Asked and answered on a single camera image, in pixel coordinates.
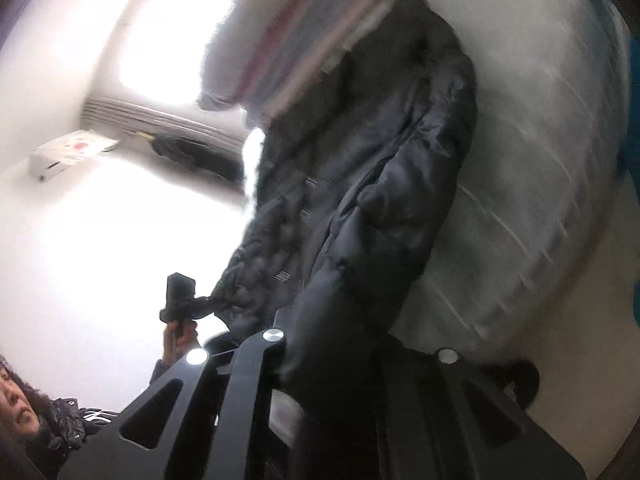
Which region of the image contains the black quilted down jacket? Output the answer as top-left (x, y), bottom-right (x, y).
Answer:
top-left (210, 0), bottom-right (477, 408)

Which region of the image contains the left forearm in black sleeve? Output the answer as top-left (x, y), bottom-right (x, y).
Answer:
top-left (150, 359), bottom-right (170, 385)

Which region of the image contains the person's left hand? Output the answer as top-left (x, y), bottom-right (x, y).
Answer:
top-left (162, 320), bottom-right (200, 367)

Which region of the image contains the grey window curtain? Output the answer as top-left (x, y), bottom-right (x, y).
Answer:
top-left (80, 96), bottom-right (250, 159)

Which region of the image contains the white air conditioner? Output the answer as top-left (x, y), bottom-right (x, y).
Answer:
top-left (28, 130), bottom-right (119, 182)

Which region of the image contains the blue-grey folded blanket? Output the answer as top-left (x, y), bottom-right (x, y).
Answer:
top-left (243, 0), bottom-right (370, 128)

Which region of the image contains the grey bed with checked sheet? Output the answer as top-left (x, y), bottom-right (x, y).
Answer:
top-left (394, 0), bottom-right (627, 359)

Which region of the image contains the beige folded blanket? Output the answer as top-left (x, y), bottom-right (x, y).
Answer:
top-left (262, 0), bottom-right (395, 122)

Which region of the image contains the maroon folded blanket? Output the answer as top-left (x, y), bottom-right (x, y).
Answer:
top-left (234, 0), bottom-right (314, 102)

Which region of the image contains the blue plastic stool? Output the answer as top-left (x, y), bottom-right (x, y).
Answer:
top-left (618, 38), bottom-right (640, 197)

